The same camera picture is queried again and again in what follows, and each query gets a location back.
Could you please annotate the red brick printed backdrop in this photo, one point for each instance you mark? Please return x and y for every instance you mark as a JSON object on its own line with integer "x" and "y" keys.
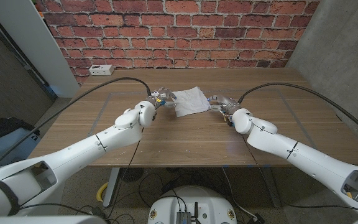
{"x": 182, "y": 31}

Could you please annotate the white power strip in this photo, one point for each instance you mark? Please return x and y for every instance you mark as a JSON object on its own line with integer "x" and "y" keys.
{"x": 101, "y": 70}

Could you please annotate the white robot torso base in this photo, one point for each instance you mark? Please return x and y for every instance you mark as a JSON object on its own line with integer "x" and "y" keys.
{"x": 194, "y": 199}

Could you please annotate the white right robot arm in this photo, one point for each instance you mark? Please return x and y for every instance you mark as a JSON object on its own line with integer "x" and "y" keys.
{"x": 306, "y": 158}

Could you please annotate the black round fan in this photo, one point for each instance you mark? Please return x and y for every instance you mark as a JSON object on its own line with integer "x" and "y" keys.
{"x": 130, "y": 174}

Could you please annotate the white table leg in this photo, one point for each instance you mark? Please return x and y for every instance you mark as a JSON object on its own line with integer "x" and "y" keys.
{"x": 111, "y": 186}

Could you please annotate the grey table leg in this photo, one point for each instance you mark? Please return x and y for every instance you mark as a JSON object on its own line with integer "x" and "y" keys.
{"x": 271, "y": 186}

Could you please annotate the black antenna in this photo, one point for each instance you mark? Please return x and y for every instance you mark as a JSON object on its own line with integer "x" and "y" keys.
{"x": 195, "y": 211}

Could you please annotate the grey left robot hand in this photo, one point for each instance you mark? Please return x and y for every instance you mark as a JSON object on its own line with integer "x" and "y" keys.
{"x": 163, "y": 98}

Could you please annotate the black bag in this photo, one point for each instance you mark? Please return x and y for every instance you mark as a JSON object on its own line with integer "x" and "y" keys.
{"x": 2, "y": 127}

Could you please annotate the small grey electronics box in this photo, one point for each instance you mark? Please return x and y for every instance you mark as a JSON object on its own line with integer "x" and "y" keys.
{"x": 183, "y": 217}

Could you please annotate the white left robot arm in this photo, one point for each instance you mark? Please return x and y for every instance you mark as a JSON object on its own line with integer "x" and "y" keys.
{"x": 73, "y": 155}

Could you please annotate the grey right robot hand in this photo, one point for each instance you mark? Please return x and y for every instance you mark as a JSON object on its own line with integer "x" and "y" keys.
{"x": 228, "y": 105}

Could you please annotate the white cloth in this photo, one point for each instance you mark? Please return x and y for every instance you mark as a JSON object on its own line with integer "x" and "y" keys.
{"x": 190, "y": 101}

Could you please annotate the white wall panel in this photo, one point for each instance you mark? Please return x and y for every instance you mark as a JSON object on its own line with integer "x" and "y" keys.
{"x": 33, "y": 40}

